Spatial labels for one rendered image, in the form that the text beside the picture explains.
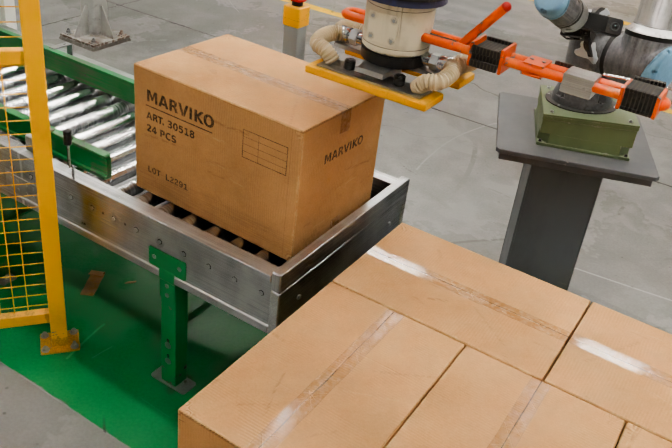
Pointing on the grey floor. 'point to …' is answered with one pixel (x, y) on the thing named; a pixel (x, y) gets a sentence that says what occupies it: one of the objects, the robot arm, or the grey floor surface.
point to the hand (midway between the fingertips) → (604, 38)
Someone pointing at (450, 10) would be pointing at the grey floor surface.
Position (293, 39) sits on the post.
